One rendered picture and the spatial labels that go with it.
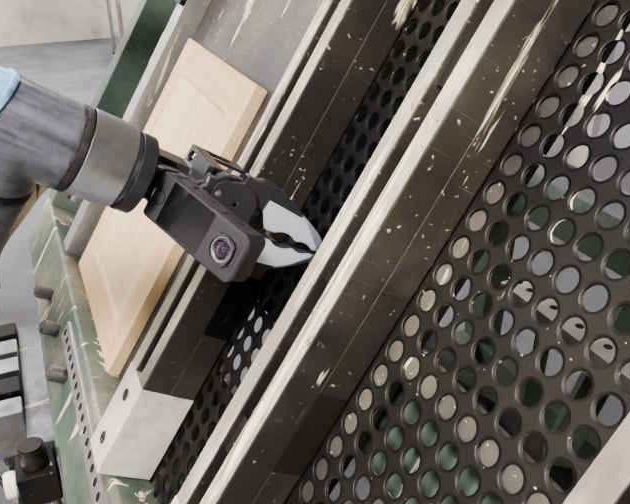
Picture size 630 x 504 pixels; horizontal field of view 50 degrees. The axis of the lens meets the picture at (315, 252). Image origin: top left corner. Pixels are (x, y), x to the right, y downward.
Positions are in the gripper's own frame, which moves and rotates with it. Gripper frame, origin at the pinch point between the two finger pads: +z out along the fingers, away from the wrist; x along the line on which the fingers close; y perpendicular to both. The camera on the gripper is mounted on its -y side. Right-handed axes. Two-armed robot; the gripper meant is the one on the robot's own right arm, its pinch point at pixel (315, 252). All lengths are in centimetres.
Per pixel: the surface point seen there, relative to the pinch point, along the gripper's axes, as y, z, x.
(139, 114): 74, 0, 9
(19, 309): 209, 31, 130
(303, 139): 10.2, -1.8, -8.3
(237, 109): 35.5, 0.7, -5.1
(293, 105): 10.4, -4.7, -11.0
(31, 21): 791, 56, 99
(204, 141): 41.7, 1.0, 2.2
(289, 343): -9.2, -3.7, 6.0
